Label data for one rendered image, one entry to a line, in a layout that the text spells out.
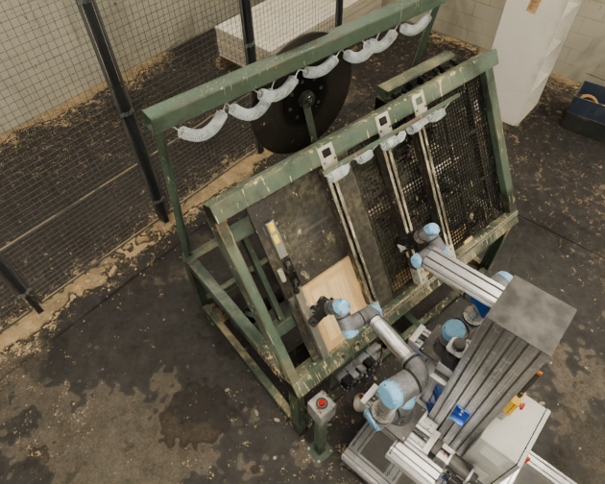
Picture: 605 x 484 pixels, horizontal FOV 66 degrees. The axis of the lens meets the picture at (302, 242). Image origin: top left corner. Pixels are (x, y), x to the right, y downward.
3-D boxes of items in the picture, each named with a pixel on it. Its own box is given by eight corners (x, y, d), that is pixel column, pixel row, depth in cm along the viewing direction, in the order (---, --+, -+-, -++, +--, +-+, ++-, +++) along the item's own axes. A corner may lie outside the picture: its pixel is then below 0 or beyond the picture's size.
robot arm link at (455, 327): (434, 336, 265) (439, 325, 255) (450, 325, 270) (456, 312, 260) (449, 352, 259) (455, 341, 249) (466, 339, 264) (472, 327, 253)
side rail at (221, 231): (282, 377, 282) (292, 385, 273) (205, 219, 236) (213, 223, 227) (290, 371, 284) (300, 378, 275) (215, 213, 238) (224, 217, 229)
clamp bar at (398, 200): (411, 284, 318) (439, 294, 298) (362, 118, 269) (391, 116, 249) (422, 277, 322) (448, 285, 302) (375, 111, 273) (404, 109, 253)
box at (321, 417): (320, 428, 272) (321, 418, 258) (306, 413, 278) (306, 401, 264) (335, 415, 277) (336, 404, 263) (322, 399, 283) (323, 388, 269)
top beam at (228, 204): (209, 222, 231) (217, 225, 223) (201, 204, 227) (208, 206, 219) (486, 65, 317) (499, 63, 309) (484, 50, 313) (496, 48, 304)
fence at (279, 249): (319, 356, 286) (323, 359, 283) (262, 223, 247) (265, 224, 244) (326, 351, 288) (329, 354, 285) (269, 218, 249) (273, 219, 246)
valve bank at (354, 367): (344, 404, 298) (346, 391, 280) (328, 388, 306) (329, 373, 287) (398, 358, 318) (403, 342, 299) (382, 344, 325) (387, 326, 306)
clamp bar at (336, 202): (367, 319, 302) (393, 332, 282) (305, 149, 253) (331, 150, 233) (377, 310, 306) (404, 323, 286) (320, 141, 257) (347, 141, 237)
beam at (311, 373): (289, 392, 287) (299, 399, 277) (281, 377, 282) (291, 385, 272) (506, 219, 372) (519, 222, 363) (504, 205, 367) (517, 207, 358)
